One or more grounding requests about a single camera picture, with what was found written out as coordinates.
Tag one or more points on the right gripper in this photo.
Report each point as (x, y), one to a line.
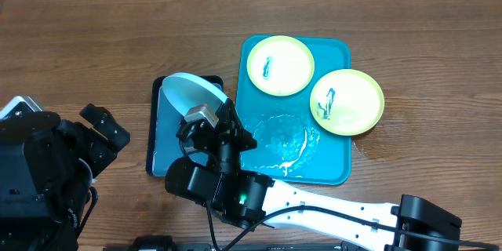
(233, 123)

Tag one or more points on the light blue rimmed plate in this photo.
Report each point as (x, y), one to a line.
(185, 91)

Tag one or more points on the green rimmed plate top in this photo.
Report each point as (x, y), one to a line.
(280, 65)

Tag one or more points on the green rimmed plate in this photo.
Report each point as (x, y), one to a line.
(347, 102)
(280, 65)

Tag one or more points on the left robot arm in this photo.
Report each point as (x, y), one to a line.
(48, 165)

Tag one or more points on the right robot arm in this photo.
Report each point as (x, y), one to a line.
(247, 199)

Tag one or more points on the teal plastic serving tray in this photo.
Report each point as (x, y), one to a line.
(291, 145)

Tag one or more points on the black water tray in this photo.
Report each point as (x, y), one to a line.
(163, 146)

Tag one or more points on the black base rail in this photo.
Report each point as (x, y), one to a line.
(166, 243)

